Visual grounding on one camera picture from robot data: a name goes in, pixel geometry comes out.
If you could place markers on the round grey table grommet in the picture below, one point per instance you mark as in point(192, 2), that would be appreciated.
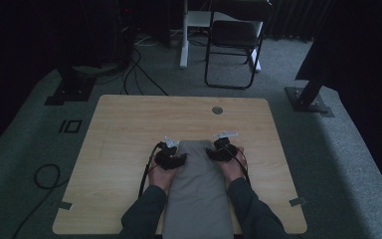
point(217, 110)

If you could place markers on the black metal stand base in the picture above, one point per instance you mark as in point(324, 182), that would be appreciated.
point(70, 88)
point(306, 99)

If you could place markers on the dark curtain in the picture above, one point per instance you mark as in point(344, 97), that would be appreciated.
point(290, 18)

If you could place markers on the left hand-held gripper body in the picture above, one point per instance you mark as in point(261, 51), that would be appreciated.
point(167, 156)

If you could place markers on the grey sweatpants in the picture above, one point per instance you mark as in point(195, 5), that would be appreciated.
point(197, 192)

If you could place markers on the person's right hand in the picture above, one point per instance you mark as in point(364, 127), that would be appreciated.
point(233, 169)

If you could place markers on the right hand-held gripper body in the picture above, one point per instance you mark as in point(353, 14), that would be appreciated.
point(225, 149)

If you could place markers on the person's left hand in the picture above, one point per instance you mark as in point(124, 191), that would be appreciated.
point(160, 179)

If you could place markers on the black folding chair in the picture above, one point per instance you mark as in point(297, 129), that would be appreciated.
point(233, 43)

